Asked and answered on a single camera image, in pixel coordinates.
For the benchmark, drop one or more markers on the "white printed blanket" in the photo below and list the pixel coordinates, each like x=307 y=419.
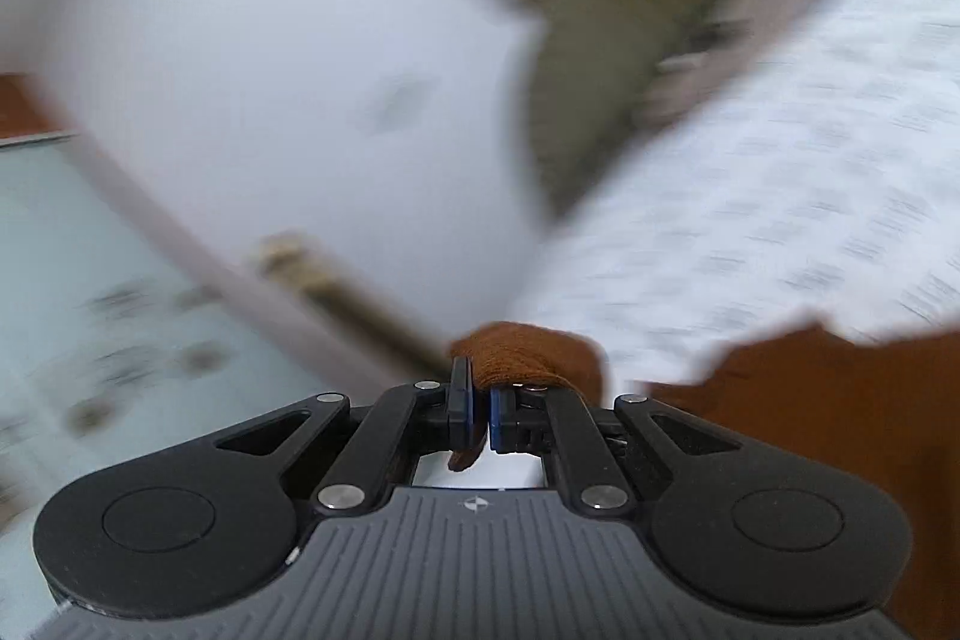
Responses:
x=750 y=197

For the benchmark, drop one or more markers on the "brown knit garment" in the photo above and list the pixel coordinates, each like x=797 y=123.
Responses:
x=525 y=355

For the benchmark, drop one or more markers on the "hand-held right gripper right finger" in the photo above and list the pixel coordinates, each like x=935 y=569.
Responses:
x=498 y=419

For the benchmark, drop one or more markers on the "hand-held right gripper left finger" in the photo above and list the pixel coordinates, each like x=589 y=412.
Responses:
x=460 y=400

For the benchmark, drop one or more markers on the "tan wooden bar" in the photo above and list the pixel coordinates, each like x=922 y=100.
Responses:
x=352 y=299

